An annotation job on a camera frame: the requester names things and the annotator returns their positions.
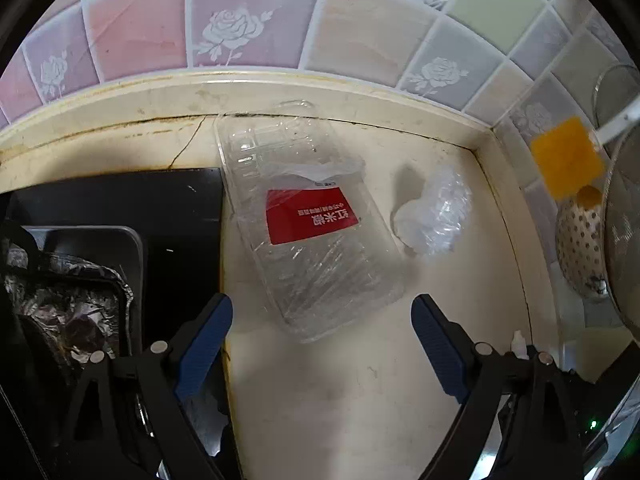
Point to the crumpled clear plastic wrap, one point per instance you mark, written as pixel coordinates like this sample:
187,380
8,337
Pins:
435,215

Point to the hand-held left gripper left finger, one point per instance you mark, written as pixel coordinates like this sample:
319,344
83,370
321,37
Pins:
205,345

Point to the clear plastic bag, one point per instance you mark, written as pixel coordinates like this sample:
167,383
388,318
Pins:
205,420

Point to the perforated metal skimmer spoon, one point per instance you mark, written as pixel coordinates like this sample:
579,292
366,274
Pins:
580,245

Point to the metal mesh strainer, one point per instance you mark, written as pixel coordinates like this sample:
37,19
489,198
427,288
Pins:
620,90
625,220

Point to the black stove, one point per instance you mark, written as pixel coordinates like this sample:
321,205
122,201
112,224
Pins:
175,210

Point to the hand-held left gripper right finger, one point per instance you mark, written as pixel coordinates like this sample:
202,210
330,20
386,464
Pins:
440,355

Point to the yellow sponge pad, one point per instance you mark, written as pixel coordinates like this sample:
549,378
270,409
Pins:
565,155

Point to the clear plastic tray red label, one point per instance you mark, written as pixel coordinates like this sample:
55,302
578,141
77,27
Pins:
310,270

